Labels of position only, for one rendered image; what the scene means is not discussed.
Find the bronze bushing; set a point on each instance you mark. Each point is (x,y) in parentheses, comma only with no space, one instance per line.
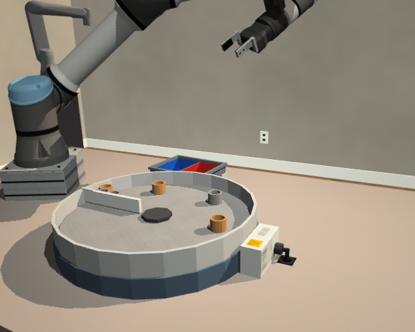
(218,223)
(106,186)
(158,187)

